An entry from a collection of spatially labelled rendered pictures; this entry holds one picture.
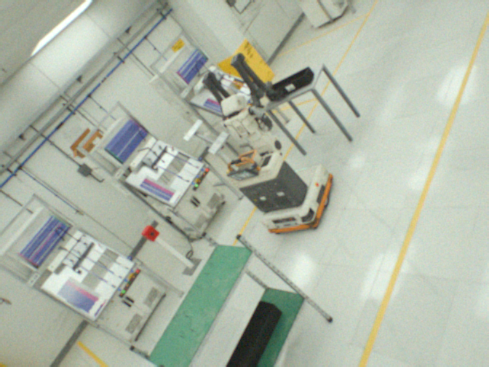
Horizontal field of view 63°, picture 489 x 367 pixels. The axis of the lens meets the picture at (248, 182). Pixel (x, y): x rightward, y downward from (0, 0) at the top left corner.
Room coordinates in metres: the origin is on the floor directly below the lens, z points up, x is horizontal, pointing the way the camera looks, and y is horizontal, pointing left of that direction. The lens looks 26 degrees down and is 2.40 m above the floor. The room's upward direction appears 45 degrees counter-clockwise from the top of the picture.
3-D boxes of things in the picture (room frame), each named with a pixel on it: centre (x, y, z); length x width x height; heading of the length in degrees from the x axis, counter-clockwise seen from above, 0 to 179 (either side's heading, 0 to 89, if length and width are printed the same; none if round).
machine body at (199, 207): (5.10, 0.83, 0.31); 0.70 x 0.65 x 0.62; 119
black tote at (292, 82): (4.21, -1.08, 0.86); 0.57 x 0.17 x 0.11; 38
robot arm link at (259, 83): (3.64, -0.72, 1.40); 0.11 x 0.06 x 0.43; 38
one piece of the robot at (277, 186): (3.46, -0.16, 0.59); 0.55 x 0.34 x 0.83; 39
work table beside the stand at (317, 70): (4.22, -1.11, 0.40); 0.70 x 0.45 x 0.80; 39
